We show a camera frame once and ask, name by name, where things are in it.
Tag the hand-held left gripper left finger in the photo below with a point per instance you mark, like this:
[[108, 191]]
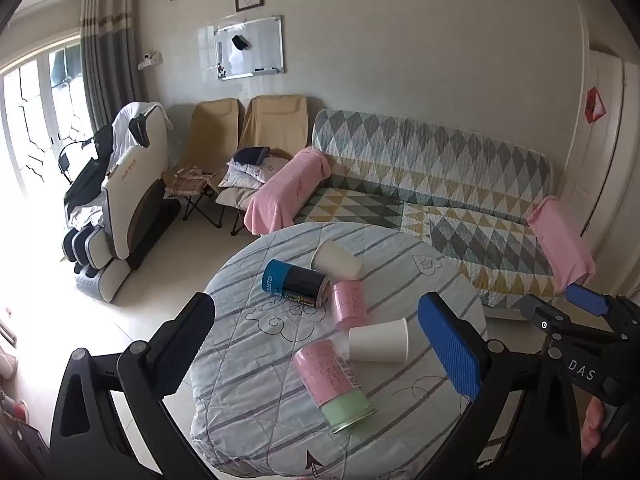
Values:
[[182, 340]]

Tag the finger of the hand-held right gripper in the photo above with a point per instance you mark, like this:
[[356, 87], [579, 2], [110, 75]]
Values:
[[542, 316], [587, 297]]

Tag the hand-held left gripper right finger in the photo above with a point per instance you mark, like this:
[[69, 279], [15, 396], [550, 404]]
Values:
[[452, 350]]

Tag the white paper cup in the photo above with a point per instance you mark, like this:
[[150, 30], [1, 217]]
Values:
[[378, 341], [334, 259]]

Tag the person's right hand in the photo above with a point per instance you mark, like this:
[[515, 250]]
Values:
[[595, 427]]

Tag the pink towel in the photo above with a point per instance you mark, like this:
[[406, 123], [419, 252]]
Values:
[[285, 190], [562, 240]]

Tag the striped quilted table cloth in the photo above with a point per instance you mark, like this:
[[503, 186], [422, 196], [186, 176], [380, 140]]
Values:
[[250, 410]]

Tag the pink and green can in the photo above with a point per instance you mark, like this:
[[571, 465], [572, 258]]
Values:
[[334, 385]]

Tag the blue and black can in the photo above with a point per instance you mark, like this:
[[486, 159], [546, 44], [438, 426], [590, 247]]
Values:
[[295, 284]]

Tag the white door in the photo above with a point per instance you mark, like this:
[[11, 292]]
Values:
[[600, 170]]

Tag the white massage chair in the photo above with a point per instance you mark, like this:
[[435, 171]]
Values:
[[130, 200]]

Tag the checked cloth bag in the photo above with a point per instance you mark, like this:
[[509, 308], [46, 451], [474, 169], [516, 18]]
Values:
[[187, 181]]

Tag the white printed pillow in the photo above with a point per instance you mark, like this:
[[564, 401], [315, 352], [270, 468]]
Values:
[[250, 175]]

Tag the sofa with diamond-pattern cover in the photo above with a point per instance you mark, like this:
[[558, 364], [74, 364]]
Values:
[[425, 170]]

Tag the red diamond door decoration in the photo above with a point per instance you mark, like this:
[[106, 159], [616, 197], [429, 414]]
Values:
[[595, 105]]

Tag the dark blue pillow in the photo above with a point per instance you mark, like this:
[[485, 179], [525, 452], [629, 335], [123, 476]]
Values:
[[251, 155]]

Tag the dark box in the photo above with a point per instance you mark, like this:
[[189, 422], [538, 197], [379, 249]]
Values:
[[20, 452]]

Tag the beige folding chair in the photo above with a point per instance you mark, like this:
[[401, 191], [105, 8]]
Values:
[[210, 130], [275, 125]]

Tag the white cloth on massage chair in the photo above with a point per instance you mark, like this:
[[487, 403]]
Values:
[[125, 130]]

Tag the glass balcony door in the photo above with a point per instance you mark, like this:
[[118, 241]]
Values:
[[35, 120]]

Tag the grey curtain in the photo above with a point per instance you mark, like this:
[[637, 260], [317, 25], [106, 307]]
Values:
[[112, 60]]

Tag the black whiteboard eraser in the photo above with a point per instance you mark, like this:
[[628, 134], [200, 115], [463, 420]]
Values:
[[241, 43]]

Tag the whiteboard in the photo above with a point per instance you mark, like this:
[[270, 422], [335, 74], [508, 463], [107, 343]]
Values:
[[260, 45]]

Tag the wall shelf with camera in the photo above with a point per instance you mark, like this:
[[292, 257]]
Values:
[[151, 59]]

